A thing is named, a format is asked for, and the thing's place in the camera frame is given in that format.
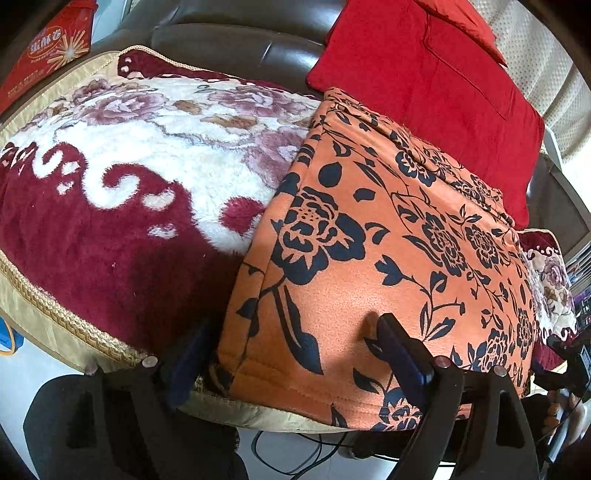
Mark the dark brown leather sofa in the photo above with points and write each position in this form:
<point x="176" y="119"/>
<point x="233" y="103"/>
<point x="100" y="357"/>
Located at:
<point x="240" y="46"/>

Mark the red cloth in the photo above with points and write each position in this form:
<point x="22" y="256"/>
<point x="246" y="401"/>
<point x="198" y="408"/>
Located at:
<point x="461" y="23"/>

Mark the maroon white floral blanket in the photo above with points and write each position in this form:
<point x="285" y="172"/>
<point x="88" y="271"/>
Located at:
<point x="115" y="184"/>

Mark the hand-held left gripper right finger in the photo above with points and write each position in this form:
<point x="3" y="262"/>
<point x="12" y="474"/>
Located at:
<point x="406" y="364"/>

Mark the person's right hand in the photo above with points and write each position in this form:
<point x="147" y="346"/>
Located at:
<point x="561" y="410"/>

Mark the orange black floral garment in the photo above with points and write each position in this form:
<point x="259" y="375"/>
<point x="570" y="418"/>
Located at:
<point x="369" y="254"/>

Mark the red cushion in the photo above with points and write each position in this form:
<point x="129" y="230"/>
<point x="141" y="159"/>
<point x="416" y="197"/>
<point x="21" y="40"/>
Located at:
<point x="415" y="115"/>

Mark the red cardboard box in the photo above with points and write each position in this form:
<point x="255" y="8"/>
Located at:
<point x="41" y="50"/>

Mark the blue plastic object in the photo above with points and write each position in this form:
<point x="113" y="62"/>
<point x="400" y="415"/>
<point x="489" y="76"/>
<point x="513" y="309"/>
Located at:
<point x="9" y="339"/>

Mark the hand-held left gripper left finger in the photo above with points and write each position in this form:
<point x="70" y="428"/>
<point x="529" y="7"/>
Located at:
<point x="189" y="364"/>

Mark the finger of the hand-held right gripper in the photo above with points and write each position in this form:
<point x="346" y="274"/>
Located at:
<point x="551" y="374"/>

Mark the beige perforated cover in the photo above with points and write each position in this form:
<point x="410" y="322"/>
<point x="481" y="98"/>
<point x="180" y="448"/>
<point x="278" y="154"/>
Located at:
<point x="540" y="55"/>

